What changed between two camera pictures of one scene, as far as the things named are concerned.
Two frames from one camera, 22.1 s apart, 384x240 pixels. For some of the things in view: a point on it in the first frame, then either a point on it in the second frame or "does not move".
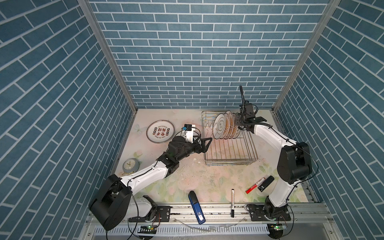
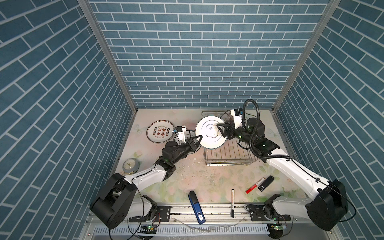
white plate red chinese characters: [160, 131] does not move
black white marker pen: [232, 210] does not move
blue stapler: [196, 207] does not move
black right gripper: [237, 117] to [229, 126]
